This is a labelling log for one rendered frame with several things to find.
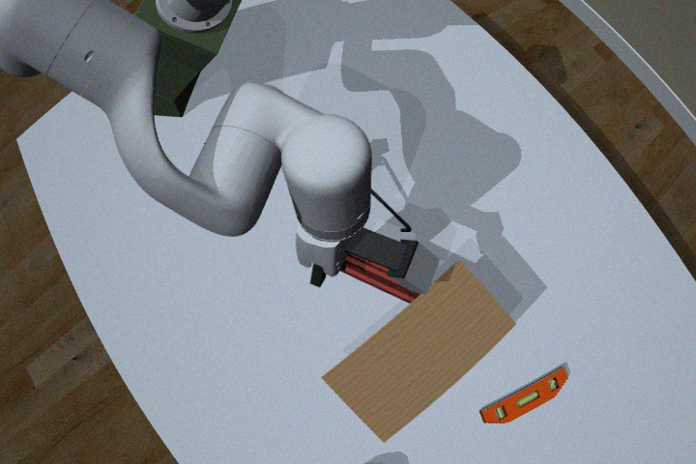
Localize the orange spirit level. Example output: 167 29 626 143
479 366 568 423

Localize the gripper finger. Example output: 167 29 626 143
310 259 346 287

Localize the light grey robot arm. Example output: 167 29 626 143
0 0 440 294

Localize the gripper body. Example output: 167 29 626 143
296 222 366 276

